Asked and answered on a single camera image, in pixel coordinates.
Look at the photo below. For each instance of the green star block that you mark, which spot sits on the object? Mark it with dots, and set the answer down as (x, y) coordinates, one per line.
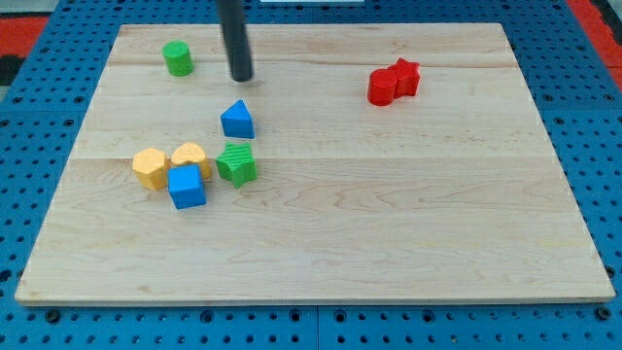
(236, 164)

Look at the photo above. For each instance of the blue triangle block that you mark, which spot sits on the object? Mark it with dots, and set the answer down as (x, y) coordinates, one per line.
(237, 121)

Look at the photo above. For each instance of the red star block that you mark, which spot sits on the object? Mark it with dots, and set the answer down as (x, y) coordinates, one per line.
(408, 77)

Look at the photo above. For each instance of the light wooden board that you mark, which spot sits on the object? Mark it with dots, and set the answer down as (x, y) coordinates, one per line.
(452, 196)

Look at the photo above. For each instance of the red cylinder block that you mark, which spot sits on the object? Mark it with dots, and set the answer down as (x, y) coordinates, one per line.
(382, 87)

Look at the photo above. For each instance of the yellow heart block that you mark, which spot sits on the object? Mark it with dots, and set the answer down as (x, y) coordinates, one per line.
(191, 153)

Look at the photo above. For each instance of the blue cube block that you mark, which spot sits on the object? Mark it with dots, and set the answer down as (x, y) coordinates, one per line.
(185, 186)

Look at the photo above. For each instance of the yellow hexagon block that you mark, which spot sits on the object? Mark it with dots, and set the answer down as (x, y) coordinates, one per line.
(150, 166)

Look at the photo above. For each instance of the green cylinder block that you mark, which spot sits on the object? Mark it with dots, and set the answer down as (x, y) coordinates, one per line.
(177, 58)

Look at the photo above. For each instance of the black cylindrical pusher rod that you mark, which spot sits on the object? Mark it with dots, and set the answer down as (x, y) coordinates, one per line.
(237, 47)

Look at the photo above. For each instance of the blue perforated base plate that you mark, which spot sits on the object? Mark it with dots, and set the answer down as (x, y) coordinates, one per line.
(573, 89)

